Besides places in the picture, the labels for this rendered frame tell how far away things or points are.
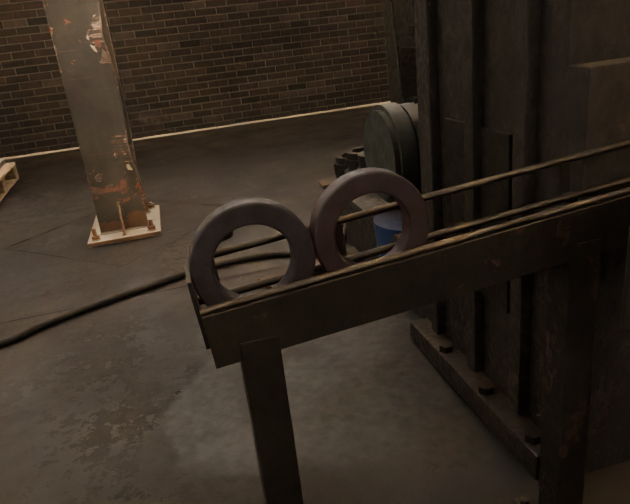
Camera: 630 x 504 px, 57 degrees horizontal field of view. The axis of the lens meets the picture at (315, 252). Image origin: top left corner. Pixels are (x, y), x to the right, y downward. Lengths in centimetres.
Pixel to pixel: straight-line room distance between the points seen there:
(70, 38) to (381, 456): 256
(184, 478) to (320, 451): 34
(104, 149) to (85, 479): 208
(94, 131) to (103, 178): 25
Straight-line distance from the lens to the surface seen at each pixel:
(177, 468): 159
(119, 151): 335
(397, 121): 217
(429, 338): 182
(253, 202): 82
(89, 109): 333
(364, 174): 85
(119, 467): 165
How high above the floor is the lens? 99
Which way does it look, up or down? 21 degrees down
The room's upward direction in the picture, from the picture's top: 7 degrees counter-clockwise
